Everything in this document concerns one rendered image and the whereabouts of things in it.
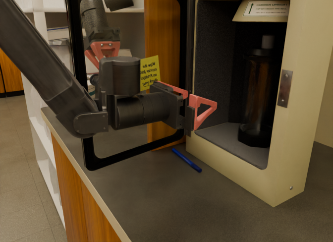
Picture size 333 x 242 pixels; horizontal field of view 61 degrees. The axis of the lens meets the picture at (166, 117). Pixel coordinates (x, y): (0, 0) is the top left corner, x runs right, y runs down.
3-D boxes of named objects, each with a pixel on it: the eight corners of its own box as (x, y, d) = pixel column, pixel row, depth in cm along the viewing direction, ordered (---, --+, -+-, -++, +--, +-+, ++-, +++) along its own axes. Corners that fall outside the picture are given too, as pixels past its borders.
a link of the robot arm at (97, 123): (72, 116, 53) (74, 135, 45) (66, 55, 49) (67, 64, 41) (134, 111, 57) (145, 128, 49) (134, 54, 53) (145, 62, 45)
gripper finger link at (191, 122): (201, 84, 59) (164, 89, 55) (226, 91, 54) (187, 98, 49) (199, 113, 62) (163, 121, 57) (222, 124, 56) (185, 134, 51)
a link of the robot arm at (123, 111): (102, 125, 53) (114, 136, 48) (100, 89, 50) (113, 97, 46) (135, 118, 56) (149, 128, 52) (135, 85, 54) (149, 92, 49)
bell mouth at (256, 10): (265, 20, 75) (268, -3, 73) (332, 21, 61) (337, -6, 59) (216, 21, 66) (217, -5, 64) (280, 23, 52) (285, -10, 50)
